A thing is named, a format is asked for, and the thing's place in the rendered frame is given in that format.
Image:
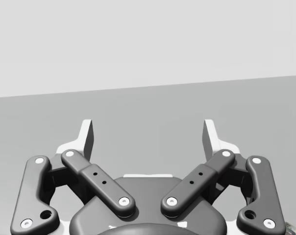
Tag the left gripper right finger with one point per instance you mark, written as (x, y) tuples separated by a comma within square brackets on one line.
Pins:
[(199, 177)]

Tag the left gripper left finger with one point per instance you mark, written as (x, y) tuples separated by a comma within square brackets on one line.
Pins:
[(99, 178)]

